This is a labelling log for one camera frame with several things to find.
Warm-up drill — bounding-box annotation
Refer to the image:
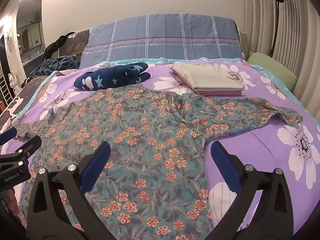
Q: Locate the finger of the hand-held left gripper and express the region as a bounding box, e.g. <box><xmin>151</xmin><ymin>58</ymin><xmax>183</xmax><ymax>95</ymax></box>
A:
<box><xmin>0</xmin><ymin>127</ymin><xmax>17</xmax><ymax>145</ymax></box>
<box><xmin>0</xmin><ymin>136</ymin><xmax>42</xmax><ymax>172</ymax></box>

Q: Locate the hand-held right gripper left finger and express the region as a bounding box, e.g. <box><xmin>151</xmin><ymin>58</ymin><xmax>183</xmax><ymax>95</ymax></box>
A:
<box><xmin>26</xmin><ymin>141</ymin><xmax>111</xmax><ymax>240</ymax></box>

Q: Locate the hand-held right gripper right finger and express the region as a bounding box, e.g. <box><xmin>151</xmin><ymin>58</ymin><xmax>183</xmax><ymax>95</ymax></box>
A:
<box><xmin>211</xmin><ymin>141</ymin><xmax>294</xmax><ymax>240</ymax></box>

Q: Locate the teal floral shirt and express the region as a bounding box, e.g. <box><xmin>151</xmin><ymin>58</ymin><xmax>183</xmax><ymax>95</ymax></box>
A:
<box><xmin>12</xmin><ymin>84</ymin><xmax>304</xmax><ymax>240</ymax></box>

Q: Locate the purple floral bed sheet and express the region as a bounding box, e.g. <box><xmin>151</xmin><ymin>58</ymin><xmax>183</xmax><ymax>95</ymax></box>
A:
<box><xmin>0</xmin><ymin>57</ymin><xmax>320</xmax><ymax>240</ymax></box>

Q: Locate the white rack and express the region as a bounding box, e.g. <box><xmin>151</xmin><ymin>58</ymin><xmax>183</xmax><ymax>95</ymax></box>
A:
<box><xmin>0</xmin><ymin>75</ymin><xmax>13</xmax><ymax>107</ymax></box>

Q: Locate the white cat figurine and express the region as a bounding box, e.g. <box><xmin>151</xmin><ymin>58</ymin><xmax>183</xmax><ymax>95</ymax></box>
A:
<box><xmin>7</xmin><ymin>72</ymin><xmax>22</xmax><ymax>96</ymax></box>

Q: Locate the dark teal fleece blanket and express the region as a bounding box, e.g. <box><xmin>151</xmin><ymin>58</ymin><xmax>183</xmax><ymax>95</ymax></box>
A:
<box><xmin>30</xmin><ymin>54</ymin><xmax>82</xmax><ymax>79</ymax></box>

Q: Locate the navy star-print cloth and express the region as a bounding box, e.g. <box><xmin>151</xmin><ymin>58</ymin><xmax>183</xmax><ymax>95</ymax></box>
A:
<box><xmin>74</xmin><ymin>62</ymin><xmax>152</xmax><ymax>91</ymax></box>

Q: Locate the folded beige cloth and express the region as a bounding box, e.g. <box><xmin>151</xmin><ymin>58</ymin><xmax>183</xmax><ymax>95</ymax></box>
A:
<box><xmin>172</xmin><ymin>63</ymin><xmax>245</xmax><ymax>92</ymax></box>

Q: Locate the green pillow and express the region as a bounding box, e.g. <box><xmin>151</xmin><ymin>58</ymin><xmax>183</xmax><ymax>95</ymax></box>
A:
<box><xmin>247</xmin><ymin>52</ymin><xmax>297</xmax><ymax>90</ymax></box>

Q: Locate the blue plaid pillow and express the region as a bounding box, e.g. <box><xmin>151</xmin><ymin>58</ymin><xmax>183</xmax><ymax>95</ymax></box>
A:
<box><xmin>79</xmin><ymin>14</ymin><xmax>247</xmax><ymax>69</ymax></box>

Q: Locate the beige curtain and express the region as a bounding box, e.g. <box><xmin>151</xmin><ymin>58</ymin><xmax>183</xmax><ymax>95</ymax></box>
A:
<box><xmin>242</xmin><ymin>0</ymin><xmax>320</xmax><ymax>120</ymax></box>

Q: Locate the black floor lamp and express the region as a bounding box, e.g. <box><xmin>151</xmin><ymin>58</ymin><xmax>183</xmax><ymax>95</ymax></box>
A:
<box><xmin>269</xmin><ymin>0</ymin><xmax>284</xmax><ymax>58</ymax></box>

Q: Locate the wall mirror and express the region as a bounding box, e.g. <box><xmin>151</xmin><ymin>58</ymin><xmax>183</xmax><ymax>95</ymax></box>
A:
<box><xmin>16</xmin><ymin>21</ymin><xmax>43</xmax><ymax>55</ymax></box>

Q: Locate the black strap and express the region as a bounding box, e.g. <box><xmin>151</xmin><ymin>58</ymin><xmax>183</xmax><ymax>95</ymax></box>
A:
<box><xmin>44</xmin><ymin>32</ymin><xmax>75</xmax><ymax>60</ymax></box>

